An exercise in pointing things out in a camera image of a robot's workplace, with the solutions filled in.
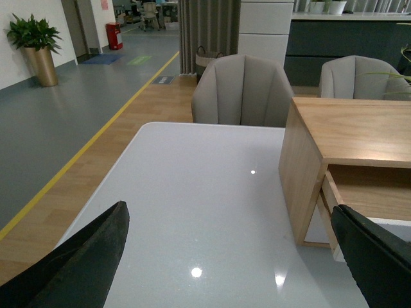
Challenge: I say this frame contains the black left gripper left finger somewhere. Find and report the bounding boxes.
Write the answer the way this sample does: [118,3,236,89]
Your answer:
[1,201,130,307]

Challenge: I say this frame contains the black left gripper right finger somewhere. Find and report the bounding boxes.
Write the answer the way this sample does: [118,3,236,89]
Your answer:
[331,204,410,307]

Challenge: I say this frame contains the white top drawer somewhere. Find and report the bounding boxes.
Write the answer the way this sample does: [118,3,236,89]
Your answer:
[305,165,410,262]

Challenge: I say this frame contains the wooden drawer cabinet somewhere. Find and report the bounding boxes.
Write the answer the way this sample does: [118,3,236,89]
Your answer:
[279,98,410,247]

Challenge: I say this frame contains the right grey armchair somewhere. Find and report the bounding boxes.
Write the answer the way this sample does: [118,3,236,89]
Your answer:
[319,55,410,101]

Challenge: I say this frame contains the grey armchair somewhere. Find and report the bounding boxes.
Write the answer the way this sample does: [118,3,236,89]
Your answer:
[191,55,294,128]
[319,55,410,101]

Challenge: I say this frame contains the blue floor mat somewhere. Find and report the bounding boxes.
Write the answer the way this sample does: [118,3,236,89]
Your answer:
[82,54,124,65]

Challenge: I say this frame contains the left grey armchair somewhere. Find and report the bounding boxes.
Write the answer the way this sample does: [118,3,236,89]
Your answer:
[191,55,294,128]

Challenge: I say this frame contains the dark counter with white top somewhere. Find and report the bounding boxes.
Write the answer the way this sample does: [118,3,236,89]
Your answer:
[284,15,410,87]

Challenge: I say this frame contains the potted plant in gold pot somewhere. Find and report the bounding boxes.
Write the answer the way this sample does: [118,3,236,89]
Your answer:
[6,14,60,87]

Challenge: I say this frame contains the red fire extinguisher box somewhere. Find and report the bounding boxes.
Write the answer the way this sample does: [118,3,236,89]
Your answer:
[105,22,123,50]

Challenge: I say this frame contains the white planter on counter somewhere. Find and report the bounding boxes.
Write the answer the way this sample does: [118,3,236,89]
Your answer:
[309,0,347,15]

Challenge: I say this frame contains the white pillar cabinet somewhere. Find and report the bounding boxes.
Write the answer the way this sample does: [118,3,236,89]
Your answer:
[238,1,293,64]

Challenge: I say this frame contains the distant office chair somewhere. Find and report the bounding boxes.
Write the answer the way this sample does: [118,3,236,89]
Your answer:
[141,2,160,31]

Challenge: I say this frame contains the grey curtain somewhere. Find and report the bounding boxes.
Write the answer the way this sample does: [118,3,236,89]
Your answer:
[177,0,241,74]

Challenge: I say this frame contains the woven basket with handles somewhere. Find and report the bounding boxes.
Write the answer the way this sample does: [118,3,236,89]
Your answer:
[195,46,225,83]

